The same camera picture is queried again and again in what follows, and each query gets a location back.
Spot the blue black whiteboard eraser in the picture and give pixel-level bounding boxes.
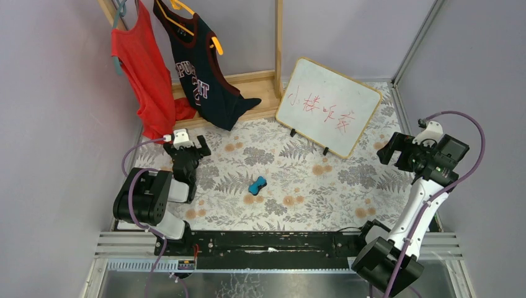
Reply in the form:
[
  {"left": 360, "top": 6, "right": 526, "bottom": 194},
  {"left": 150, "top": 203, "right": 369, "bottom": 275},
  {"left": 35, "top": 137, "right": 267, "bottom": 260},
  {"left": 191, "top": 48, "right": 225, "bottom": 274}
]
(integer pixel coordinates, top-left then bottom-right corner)
[{"left": 248, "top": 176, "right": 267, "bottom": 196}]

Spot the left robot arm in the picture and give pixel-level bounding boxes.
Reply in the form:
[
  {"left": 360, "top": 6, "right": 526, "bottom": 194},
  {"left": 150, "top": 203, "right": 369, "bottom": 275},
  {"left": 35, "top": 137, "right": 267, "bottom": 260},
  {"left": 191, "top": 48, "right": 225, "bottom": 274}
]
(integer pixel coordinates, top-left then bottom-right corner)
[{"left": 113, "top": 129, "right": 211, "bottom": 241}]

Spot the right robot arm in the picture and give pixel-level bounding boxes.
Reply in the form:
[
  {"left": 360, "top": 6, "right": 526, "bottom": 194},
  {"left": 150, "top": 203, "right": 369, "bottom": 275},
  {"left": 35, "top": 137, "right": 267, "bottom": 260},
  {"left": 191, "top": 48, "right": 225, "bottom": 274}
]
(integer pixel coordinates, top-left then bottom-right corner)
[{"left": 351, "top": 132, "right": 470, "bottom": 297}]

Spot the white framed whiteboard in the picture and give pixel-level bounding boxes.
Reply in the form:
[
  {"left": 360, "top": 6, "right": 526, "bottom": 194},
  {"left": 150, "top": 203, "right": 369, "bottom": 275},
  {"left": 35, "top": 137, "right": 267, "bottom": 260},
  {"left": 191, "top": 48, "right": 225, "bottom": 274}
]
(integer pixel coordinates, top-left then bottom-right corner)
[{"left": 275, "top": 57, "right": 383, "bottom": 158}]

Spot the navy basketball jersey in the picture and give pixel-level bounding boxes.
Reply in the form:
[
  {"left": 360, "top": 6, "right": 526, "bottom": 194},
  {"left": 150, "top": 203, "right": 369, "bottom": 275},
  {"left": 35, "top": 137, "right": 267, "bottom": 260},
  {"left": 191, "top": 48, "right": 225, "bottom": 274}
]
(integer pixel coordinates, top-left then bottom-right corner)
[{"left": 153, "top": 4, "right": 262, "bottom": 131}]

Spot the floral table mat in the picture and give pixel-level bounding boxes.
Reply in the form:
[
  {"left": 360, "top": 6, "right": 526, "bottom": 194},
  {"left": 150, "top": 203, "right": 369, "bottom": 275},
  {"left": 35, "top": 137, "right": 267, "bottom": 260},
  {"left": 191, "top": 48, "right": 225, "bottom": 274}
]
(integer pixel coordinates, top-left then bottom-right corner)
[{"left": 117, "top": 81, "right": 430, "bottom": 232}]

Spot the wooden clothes rack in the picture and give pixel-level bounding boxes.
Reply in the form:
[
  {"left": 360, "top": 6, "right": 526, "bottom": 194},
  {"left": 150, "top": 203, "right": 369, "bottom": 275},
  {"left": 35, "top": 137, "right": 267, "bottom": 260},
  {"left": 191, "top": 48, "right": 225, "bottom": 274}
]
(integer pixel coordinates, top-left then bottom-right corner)
[{"left": 97, "top": 0, "right": 283, "bottom": 129}]

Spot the red sleeveless shirt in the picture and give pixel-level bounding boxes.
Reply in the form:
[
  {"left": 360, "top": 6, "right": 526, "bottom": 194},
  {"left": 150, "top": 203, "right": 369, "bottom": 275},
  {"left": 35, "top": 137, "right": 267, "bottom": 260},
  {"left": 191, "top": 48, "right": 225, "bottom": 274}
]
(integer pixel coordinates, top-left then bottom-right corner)
[{"left": 118, "top": 1, "right": 196, "bottom": 143}]

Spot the orange clothes hanger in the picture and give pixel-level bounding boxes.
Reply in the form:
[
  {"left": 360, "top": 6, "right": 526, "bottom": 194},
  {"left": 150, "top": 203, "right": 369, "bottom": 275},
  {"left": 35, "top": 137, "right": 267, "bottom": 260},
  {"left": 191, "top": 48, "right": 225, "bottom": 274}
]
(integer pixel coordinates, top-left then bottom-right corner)
[{"left": 154, "top": 1, "right": 197, "bottom": 37}]

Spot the teal clothes hanger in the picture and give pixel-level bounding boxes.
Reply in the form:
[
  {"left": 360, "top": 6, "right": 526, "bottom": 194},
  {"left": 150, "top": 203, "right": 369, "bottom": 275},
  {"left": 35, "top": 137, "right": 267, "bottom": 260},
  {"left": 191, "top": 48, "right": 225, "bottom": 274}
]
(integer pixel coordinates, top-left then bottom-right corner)
[{"left": 111, "top": 0, "right": 127, "bottom": 75}]

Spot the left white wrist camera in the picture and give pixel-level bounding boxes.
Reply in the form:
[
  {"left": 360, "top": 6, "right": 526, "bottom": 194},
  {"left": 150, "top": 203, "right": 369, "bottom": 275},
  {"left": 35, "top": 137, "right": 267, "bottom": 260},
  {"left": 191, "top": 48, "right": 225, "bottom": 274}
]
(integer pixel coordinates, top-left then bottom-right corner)
[{"left": 163, "top": 129, "right": 195, "bottom": 150}]

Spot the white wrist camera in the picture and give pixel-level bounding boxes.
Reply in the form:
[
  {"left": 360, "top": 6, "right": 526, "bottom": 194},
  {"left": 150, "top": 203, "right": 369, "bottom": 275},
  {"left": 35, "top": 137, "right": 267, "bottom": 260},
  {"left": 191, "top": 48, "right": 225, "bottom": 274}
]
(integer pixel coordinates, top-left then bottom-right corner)
[
  {"left": 412, "top": 119, "right": 444, "bottom": 147},
  {"left": 163, "top": 129, "right": 195, "bottom": 150}
]

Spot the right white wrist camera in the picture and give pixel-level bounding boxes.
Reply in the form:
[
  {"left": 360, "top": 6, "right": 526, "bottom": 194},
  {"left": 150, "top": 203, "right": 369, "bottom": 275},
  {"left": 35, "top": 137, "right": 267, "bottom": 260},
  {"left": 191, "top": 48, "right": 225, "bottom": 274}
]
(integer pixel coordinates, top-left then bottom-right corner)
[{"left": 412, "top": 119, "right": 444, "bottom": 147}]

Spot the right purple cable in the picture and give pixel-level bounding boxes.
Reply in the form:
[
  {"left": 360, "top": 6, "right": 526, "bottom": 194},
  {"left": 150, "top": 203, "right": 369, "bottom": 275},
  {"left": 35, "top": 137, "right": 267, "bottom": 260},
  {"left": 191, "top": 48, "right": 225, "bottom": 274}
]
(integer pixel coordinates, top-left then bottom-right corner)
[{"left": 382, "top": 110, "right": 486, "bottom": 298}]

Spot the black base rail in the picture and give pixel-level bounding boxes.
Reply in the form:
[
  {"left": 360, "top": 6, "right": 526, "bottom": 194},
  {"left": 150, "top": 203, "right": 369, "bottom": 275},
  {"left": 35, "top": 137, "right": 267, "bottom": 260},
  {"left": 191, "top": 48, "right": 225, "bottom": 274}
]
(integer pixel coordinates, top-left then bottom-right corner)
[{"left": 154, "top": 230, "right": 398, "bottom": 271}]

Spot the aluminium frame profile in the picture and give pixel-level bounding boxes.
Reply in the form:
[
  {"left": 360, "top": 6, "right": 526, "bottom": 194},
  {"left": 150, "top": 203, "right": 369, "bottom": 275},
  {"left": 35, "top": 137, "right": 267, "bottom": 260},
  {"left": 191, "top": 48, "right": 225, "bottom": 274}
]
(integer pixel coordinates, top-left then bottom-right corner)
[{"left": 80, "top": 231, "right": 478, "bottom": 298}]

